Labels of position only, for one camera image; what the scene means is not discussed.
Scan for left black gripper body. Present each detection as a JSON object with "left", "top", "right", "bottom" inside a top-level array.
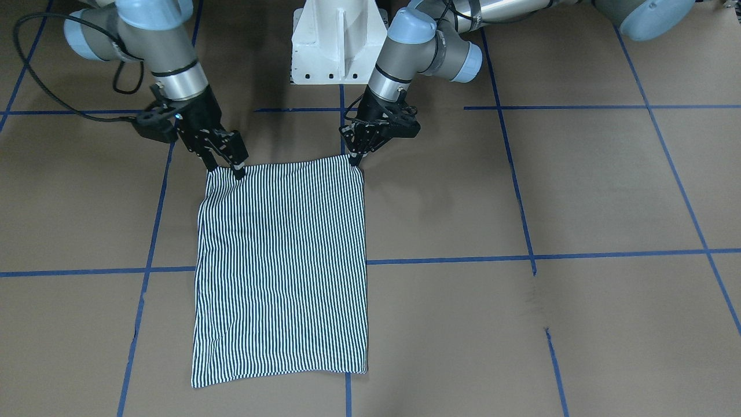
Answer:
[{"left": 339, "top": 87, "right": 421, "bottom": 154}]

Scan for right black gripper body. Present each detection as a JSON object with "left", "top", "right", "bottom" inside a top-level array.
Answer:
[{"left": 137, "top": 85, "right": 232, "bottom": 156}]

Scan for blue white striped polo shirt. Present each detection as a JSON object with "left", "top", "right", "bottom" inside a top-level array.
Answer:
[{"left": 191, "top": 154, "right": 369, "bottom": 389}]

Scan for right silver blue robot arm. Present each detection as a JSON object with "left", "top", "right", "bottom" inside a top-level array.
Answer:
[{"left": 64, "top": 1, "right": 248, "bottom": 179}]

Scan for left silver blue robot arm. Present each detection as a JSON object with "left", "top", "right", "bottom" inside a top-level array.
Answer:
[{"left": 339, "top": 1, "right": 559, "bottom": 167}]

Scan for brown paper table cover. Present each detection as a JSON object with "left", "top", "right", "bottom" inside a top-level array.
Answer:
[{"left": 1, "top": 1, "right": 740, "bottom": 416}]

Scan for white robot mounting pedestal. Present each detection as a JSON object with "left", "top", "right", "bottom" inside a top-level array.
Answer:
[{"left": 289, "top": 1, "right": 389, "bottom": 85}]

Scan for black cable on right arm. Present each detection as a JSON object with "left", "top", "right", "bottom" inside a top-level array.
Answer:
[{"left": 13, "top": 13, "right": 152, "bottom": 123}]

